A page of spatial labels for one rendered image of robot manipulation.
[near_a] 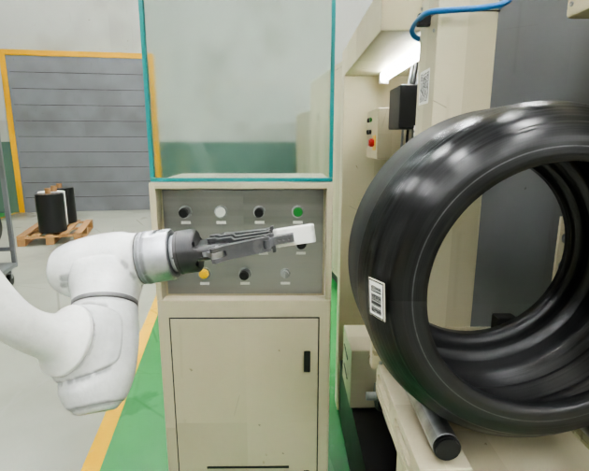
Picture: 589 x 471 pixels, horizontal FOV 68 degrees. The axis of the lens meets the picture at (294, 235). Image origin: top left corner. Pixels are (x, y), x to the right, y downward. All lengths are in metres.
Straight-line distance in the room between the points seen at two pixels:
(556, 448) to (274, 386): 0.82
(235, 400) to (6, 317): 1.02
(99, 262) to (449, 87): 0.78
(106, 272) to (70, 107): 9.26
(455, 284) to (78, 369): 0.81
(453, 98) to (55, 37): 9.51
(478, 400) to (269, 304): 0.79
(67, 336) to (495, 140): 0.65
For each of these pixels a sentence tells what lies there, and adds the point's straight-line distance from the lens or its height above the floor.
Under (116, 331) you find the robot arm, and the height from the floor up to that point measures 1.11.
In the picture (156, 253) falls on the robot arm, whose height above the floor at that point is 1.21.
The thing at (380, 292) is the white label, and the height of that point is 1.17.
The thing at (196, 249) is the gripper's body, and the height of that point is 1.22.
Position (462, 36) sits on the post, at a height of 1.60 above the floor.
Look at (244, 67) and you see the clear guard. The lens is 1.36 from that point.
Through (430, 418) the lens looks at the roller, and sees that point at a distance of 0.85.
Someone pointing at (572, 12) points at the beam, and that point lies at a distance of 1.14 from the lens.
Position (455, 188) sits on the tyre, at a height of 1.32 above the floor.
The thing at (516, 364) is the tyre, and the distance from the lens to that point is 1.07.
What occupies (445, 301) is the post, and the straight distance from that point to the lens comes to 1.12.
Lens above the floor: 1.39
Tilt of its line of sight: 12 degrees down
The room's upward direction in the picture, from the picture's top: straight up
